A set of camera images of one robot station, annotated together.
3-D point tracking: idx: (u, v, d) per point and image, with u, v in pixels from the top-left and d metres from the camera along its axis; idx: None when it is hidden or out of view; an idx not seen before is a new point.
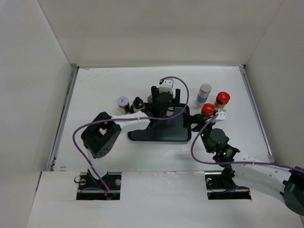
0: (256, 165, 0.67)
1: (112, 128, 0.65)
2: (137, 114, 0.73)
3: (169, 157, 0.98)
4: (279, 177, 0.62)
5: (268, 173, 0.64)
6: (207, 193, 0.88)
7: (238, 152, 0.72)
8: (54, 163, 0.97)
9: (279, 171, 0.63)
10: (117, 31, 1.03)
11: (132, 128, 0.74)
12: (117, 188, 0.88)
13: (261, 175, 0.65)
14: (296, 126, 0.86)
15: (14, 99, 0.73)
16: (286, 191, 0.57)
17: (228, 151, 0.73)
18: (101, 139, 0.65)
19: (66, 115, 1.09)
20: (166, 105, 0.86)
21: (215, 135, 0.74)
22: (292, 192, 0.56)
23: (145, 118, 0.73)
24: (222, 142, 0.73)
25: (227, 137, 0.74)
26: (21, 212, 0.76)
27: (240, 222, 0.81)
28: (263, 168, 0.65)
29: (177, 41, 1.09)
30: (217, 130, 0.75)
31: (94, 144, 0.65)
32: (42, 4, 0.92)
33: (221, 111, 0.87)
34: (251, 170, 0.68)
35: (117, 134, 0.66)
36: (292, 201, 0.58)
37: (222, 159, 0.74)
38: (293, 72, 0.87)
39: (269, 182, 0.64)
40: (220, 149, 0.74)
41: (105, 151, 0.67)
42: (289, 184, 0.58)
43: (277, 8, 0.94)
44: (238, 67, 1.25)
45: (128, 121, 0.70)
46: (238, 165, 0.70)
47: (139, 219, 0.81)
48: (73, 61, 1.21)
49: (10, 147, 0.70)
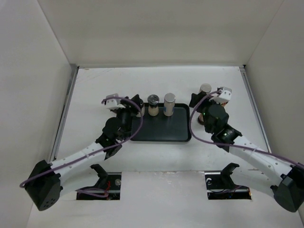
0: (256, 153, 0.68)
1: (51, 182, 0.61)
2: (86, 150, 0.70)
3: (168, 157, 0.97)
4: (277, 169, 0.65)
5: (268, 163, 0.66)
6: (207, 193, 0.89)
7: (240, 136, 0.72)
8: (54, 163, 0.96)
9: (279, 163, 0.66)
10: (116, 31, 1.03)
11: (85, 166, 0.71)
12: (117, 188, 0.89)
13: (259, 164, 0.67)
14: (296, 125, 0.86)
15: (14, 99, 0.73)
16: (282, 185, 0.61)
17: (229, 132, 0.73)
18: (39, 193, 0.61)
19: (67, 115, 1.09)
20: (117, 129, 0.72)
21: (215, 111, 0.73)
22: (288, 185, 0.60)
23: (97, 152, 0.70)
24: (221, 118, 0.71)
25: (227, 115, 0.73)
26: (21, 212, 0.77)
27: (241, 222, 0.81)
28: (263, 157, 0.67)
29: (177, 41, 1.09)
30: (219, 107, 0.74)
31: (34, 201, 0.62)
32: (42, 5, 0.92)
33: (226, 90, 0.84)
34: (250, 157, 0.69)
35: (57, 185, 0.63)
36: (283, 195, 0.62)
37: (221, 138, 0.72)
38: (293, 72, 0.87)
39: (265, 172, 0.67)
40: (219, 127, 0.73)
41: (50, 202, 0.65)
42: (287, 177, 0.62)
43: (277, 7, 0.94)
44: (238, 67, 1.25)
45: (72, 165, 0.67)
46: (237, 148, 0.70)
47: (139, 219, 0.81)
48: (73, 61, 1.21)
49: (10, 147, 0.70)
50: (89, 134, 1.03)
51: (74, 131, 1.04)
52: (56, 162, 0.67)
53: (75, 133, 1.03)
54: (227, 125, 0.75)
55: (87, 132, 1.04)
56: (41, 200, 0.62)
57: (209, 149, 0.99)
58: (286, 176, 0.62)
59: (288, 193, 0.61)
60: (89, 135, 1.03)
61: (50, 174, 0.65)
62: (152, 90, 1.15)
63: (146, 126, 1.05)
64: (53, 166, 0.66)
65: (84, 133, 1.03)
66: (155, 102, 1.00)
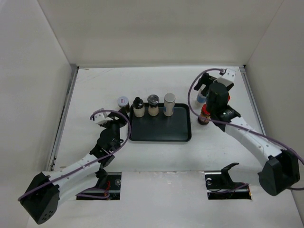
0: (250, 133, 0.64)
1: (49, 193, 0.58)
2: (82, 161, 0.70)
3: (168, 157, 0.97)
4: (267, 151, 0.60)
5: (259, 144, 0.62)
6: (207, 193, 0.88)
7: (238, 117, 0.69)
8: (54, 163, 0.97)
9: (270, 146, 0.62)
10: (116, 31, 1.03)
11: (81, 177, 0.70)
12: (117, 188, 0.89)
13: (250, 144, 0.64)
14: (296, 125, 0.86)
15: (15, 99, 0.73)
16: (266, 164, 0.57)
17: (229, 112, 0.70)
18: (39, 205, 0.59)
19: (67, 115, 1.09)
20: (109, 139, 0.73)
21: (215, 88, 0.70)
22: (272, 166, 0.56)
23: (92, 163, 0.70)
24: (221, 95, 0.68)
25: (228, 93, 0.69)
26: (21, 212, 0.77)
27: (241, 222, 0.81)
28: (256, 138, 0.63)
29: (177, 41, 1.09)
30: (221, 85, 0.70)
31: (33, 213, 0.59)
32: (42, 5, 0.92)
33: (229, 71, 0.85)
34: (243, 137, 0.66)
35: (56, 196, 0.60)
36: (267, 176, 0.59)
37: (219, 117, 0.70)
38: (293, 72, 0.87)
39: (255, 154, 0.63)
40: (218, 103, 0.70)
41: (48, 213, 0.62)
42: (274, 159, 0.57)
43: (277, 7, 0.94)
44: (238, 67, 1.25)
45: (70, 175, 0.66)
46: (232, 128, 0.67)
47: (139, 219, 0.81)
48: (73, 61, 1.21)
49: (10, 147, 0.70)
50: (89, 134, 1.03)
51: (74, 131, 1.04)
52: (54, 174, 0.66)
53: (75, 133, 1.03)
54: (227, 106, 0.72)
55: (87, 132, 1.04)
56: (40, 213, 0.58)
57: (209, 148, 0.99)
58: (273, 158, 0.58)
59: (271, 174, 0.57)
60: (89, 135, 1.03)
61: (48, 185, 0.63)
62: (152, 90, 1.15)
63: (146, 126, 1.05)
64: (51, 177, 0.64)
65: (84, 133, 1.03)
66: (155, 102, 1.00)
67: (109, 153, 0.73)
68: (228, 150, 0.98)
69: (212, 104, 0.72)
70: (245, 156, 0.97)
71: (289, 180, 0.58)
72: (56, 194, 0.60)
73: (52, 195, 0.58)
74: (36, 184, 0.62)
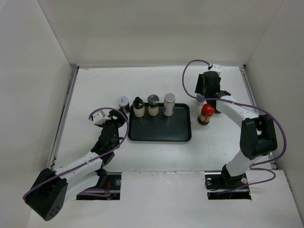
0: (234, 105, 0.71)
1: (57, 187, 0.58)
2: (85, 158, 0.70)
3: (168, 157, 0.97)
4: (246, 116, 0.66)
5: (240, 111, 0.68)
6: (207, 193, 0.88)
7: (229, 95, 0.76)
8: (54, 163, 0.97)
9: (250, 113, 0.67)
10: (116, 31, 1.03)
11: (84, 174, 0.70)
12: (117, 188, 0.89)
13: (233, 113, 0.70)
14: (296, 125, 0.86)
15: (15, 99, 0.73)
16: (242, 123, 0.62)
17: (221, 92, 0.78)
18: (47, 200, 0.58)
19: (66, 115, 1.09)
20: (110, 136, 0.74)
21: (208, 73, 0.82)
22: (246, 123, 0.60)
23: (95, 159, 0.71)
24: (211, 76, 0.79)
25: (219, 76, 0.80)
26: (22, 212, 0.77)
27: (241, 223, 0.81)
28: (239, 108, 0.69)
29: (177, 42, 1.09)
30: (213, 72, 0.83)
31: (40, 209, 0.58)
32: (42, 5, 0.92)
33: (215, 64, 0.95)
34: (228, 109, 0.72)
35: (64, 190, 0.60)
36: (243, 137, 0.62)
37: (211, 96, 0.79)
38: (293, 72, 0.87)
39: (237, 121, 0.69)
40: (209, 83, 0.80)
41: (55, 210, 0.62)
42: (250, 119, 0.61)
43: (277, 7, 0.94)
44: (238, 67, 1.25)
45: (76, 170, 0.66)
46: (220, 103, 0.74)
47: (139, 219, 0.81)
48: (73, 61, 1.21)
49: (10, 147, 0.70)
50: (89, 134, 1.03)
51: (74, 131, 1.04)
52: (59, 169, 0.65)
53: (75, 133, 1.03)
54: (220, 89, 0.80)
55: (87, 132, 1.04)
56: (48, 208, 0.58)
57: (209, 148, 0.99)
58: (249, 118, 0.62)
59: (246, 132, 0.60)
60: (88, 135, 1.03)
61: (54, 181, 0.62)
62: (152, 90, 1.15)
63: (146, 126, 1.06)
64: (57, 172, 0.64)
65: (84, 133, 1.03)
66: (155, 102, 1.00)
67: (110, 149, 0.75)
68: (228, 150, 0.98)
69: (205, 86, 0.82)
70: None
71: (264, 143, 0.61)
72: (64, 187, 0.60)
73: (61, 188, 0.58)
74: (42, 180, 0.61)
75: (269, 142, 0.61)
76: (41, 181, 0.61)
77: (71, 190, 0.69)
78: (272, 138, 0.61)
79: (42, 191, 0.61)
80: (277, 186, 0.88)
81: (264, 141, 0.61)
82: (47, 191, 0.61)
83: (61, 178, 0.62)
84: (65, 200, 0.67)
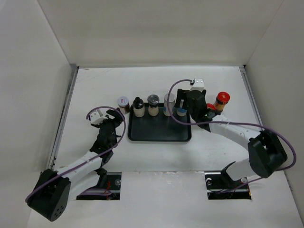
0: (230, 125, 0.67)
1: (61, 186, 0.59)
2: (85, 157, 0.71)
3: (168, 157, 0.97)
4: (248, 135, 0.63)
5: (240, 131, 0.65)
6: (207, 193, 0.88)
7: (220, 115, 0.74)
8: (53, 163, 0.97)
9: (250, 131, 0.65)
10: (116, 31, 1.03)
11: (85, 172, 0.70)
12: (117, 188, 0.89)
13: (233, 134, 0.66)
14: (296, 125, 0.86)
15: (14, 99, 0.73)
16: (249, 147, 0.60)
17: (211, 113, 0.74)
18: (51, 200, 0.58)
19: (66, 115, 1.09)
20: (109, 135, 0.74)
21: (193, 94, 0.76)
22: (254, 147, 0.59)
23: (95, 158, 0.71)
24: (197, 99, 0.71)
25: (204, 96, 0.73)
26: (22, 212, 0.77)
27: (240, 222, 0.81)
28: (236, 127, 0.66)
29: (177, 42, 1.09)
30: (196, 90, 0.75)
31: (45, 210, 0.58)
32: (42, 5, 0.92)
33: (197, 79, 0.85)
34: (225, 130, 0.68)
35: (68, 189, 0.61)
36: (254, 159, 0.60)
37: (202, 118, 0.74)
38: (293, 72, 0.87)
39: (239, 141, 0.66)
40: (197, 107, 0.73)
41: (59, 210, 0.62)
42: (255, 140, 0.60)
43: (277, 8, 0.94)
44: (238, 67, 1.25)
45: (78, 169, 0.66)
46: (215, 125, 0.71)
47: (139, 219, 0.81)
48: (73, 61, 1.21)
49: (10, 148, 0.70)
50: (89, 134, 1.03)
51: (74, 131, 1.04)
52: (61, 169, 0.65)
53: (75, 133, 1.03)
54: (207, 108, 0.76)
55: (87, 132, 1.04)
56: (52, 208, 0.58)
57: (210, 148, 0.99)
58: (254, 139, 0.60)
59: (256, 155, 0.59)
60: (88, 135, 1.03)
61: (57, 180, 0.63)
62: (152, 90, 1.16)
63: (146, 126, 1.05)
64: (59, 171, 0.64)
65: (84, 133, 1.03)
66: (155, 102, 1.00)
67: (109, 147, 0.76)
68: (228, 150, 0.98)
69: (192, 109, 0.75)
70: (245, 155, 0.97)
71: (274, 158, 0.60)
72: (68, 186, 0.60)
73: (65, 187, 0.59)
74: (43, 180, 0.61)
75: (279, 155, 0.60)
76: (42, 182, 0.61)
77: (73, 190, 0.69)
78: (281, 152, 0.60)
79: (44, 192, 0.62)
80: (277, 186, 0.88)
81: (276, 156, 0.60)
82: (50, 191, 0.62)
83: (64, 178, 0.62)
84: (68, 199, 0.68)
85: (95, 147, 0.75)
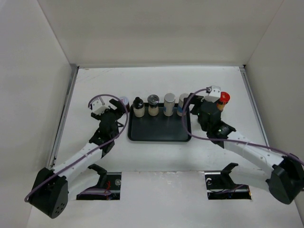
0: (249, 146, 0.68)
1: (58, 185, 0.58)
2: (84, 150, 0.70)
3: (168, 157, 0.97)
4: (270, 160, 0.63)
5: (261, 155, 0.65)
6: (207, 193, 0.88)
7: (234, 131, 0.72)
8: (53, 163, 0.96)
9: (271, 155, 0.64)
10: (116, 31, 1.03)
11: (85, 166, 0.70)
12: (117, 188, 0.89)
13: (253, 156, 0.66)
14: (296, 125, 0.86)
15: (14, 99, 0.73)
16: (273, 174, 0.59)
17: (223, 128, 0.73)
18: (49, 199, 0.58)
19: (66, 115, 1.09)
20: (112, 123, 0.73)
21: (208, 109, 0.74)
22: (279, 175, 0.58)
23: (94, 150, 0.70)
24: (213, 114, 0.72)
25: (220, 111, 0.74)
26: (22, 212, 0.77)
27: (240, 222, 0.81)
28: (256, 150, 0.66)
29: (177, 42, 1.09)
30: (211, 105, 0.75)
31: (44, 209, 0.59)
32: (42, 5, 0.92)
33: (215, 88, 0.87)
34: (243, 150, 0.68)
35: (66, 186, 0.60)
36: (276, 185, 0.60)
37: (216, 135, 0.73)
38: (293, 72, 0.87)
39: (259, 165, 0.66)
40: (212, 122, 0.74)
41: (60, 207, 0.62)
42: (279, 167, 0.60)
43: (277, 7, 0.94)
44: (238, 67, 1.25)
45: (75, 166, 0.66)
46: (231, 143, 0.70)
47: (138, 219, 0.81)
48: (73, 61, 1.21)
49: (10, 148, 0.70)
50: (89, 134, 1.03)
51: (74, 131, 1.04)
52: (58, 167, 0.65)
53: (75, 133, 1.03)
54: (221, 122, 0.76)
55: (87, 132, 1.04)
56: (52, 206, 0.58)
57: (210, 149, 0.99)
58: (277, 166, 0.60)
59: (279, 182, 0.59)
60: (88, 135, 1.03)
61: (55, 178, 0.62)
62: (152, 90, 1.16)
63: (146, 126, 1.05)
64: (55, 170, 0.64)
65: (84, 133, 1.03)
66: (155, 102, 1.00)
67: (111, 137, 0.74)
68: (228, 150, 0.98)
69: (206, 123, 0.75)
70: None
71: (297, 186, 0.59)
72: (65, 185, 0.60)
73: (62, 185, 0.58)
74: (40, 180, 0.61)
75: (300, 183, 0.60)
76: (39, 182, 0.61)
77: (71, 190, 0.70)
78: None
79: (42, 191, 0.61)
80: None
81: (297, 184, 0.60)
82: (48, 190, 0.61)
83: (61, 176, 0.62)
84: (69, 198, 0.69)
85: (96, 137, 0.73)
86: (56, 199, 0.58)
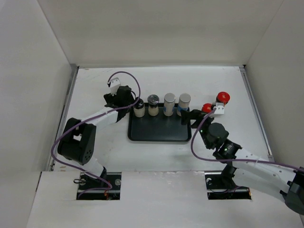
0: (259, 164, 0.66)
1: (88, 129, 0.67)
2: (104, 110, 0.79)
3: (168, 157, 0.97)
4: (283, 177, 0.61)
5: (272, 172, 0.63)
6: (207, 193, 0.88)
7: (240, 149, 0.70)
8: (54, 163, 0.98)
9: (283, 171, 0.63)
10: (116, 31, 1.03)
11: (104, 124, 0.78)
12: (117, 188, 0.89)
13: (264, 174, 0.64)
14: (296, 125, 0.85)
15: (14, 99, 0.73)
16: (290, 192, 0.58)
17: (230, 147, 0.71)
18: (80, 144, 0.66)
19: (66, 115, 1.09)
20: (128, 93, 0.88)
21: (215, 130, 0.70)
22: (296, 193, 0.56)
23: (112, 110, 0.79)
24: (222, 137, 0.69)
25: (227, 131, 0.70)
26: (21, 211, 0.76)
27: (240, 223, 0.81)
28: (267, 167, 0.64)
29: (177, 42, 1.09)
30: (217, 125, 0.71)
31: (76, 151, 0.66)
32: (42, 5, 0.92)
33: (219, 105, 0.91)
34: (253, 168, 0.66)
35: (94, 133, 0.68)
36: (294, 202, 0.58)
37: (223, 156, 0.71)
38: (293, 72, 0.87)
39: (270, 182, 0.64)
40: (220, 144, 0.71)
41: (88, 154, 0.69)
42: (294, 184, 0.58)
43: (277, 7, 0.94)
44: (238, 67, 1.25)
45: (99, 118, 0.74)
46: (241, 163, 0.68)
47: (138, 219, 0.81)
48: (73, 61, 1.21)
49: (10, 147, 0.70)
50: None
51: None
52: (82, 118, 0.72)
53: None
54: (226, 139, 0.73)
55: None
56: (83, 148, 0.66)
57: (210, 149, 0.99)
58: (292, 183, 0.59)
59: (298, 199, 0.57)
60: None
61: (82, 126, 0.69)
62: (152, 90, 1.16)
63: (146, 126, 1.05)
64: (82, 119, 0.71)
65: None
66: (155, 102, 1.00)
67: (125, 105, 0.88)
68: None
69: (213, 143, 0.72)
70: None
71: None
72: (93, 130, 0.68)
73: (91, 130, 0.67)
74: (71, 125, 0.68)
75: None
76: (69, 127, 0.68)
77: None
78: None
79: (71, 138, 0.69)
80: None
81: None
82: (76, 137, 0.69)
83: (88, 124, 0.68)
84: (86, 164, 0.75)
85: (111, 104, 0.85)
86: (87, 140, 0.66)
